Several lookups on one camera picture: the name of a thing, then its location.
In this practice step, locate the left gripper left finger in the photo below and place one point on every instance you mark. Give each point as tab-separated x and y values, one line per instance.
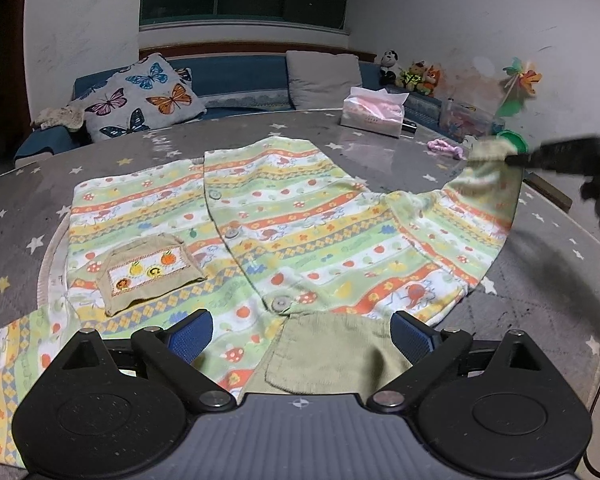
188	338

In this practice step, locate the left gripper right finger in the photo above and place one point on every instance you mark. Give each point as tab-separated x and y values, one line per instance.
414	339

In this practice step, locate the colourful patterned children's garment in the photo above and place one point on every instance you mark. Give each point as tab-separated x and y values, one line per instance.
300	265

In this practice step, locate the green plastic bowl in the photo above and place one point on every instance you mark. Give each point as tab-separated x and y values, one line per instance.
516	139

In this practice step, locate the colourful paper pinwheel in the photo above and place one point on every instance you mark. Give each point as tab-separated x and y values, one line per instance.
518	87

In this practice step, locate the grey star pattern table cover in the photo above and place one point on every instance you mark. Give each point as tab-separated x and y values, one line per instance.
546	280

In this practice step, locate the pink hair scrunchie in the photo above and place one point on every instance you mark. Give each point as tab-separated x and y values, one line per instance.
442	147

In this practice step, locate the orange and green plush toys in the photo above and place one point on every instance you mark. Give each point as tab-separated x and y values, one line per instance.
420	77

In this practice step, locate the panda plush toy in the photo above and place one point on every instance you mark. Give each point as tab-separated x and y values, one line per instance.
388	68

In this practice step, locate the pink tissue box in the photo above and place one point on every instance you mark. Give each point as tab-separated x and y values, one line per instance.
376	111

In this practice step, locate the crumpled cream cloth on sofa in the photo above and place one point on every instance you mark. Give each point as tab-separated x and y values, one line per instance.
71	117

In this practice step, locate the butterfly print pillow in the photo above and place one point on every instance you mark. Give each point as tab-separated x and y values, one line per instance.
149	94

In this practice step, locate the blue sofa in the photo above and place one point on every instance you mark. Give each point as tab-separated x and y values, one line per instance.
229	85

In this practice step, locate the plain grey cushion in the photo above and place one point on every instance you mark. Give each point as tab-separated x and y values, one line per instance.
321	80

